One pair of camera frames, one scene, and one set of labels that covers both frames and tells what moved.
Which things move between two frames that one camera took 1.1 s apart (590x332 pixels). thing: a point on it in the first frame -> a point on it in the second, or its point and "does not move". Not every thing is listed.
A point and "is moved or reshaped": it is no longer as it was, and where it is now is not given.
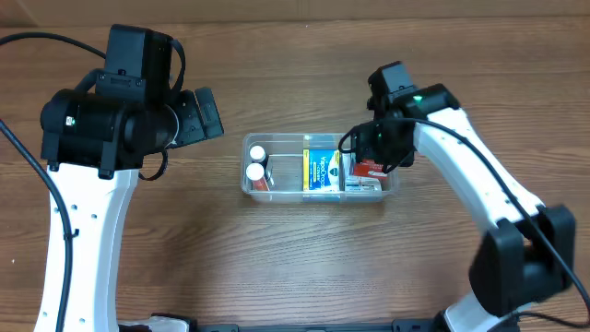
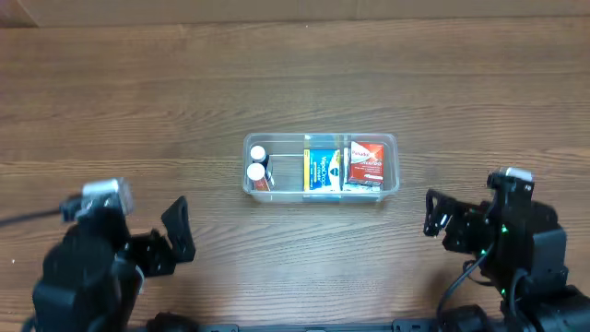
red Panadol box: [369, 168] is moved or reshaped
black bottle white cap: [258, 155] does not move
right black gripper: [369, 150] -> [456, 226]
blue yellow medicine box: [321, 170] does not move
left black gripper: [198, 118] -> [150, 252]
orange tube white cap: [255, 173] does not move
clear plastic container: [308, 168] does not move
